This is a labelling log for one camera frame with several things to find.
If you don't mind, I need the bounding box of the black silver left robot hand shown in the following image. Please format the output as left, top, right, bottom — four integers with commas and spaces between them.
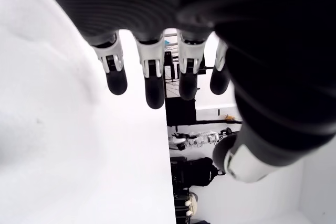
33, 0, 336, 184

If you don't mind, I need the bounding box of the black cabinet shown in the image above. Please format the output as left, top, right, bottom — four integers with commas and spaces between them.
165, 97, 198, 127

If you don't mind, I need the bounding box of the black backpack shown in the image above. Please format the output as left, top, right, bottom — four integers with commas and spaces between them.
170, 155, 226, 190

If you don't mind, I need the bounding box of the beige plush toy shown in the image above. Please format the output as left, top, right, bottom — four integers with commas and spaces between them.
183, 191, 200, 217

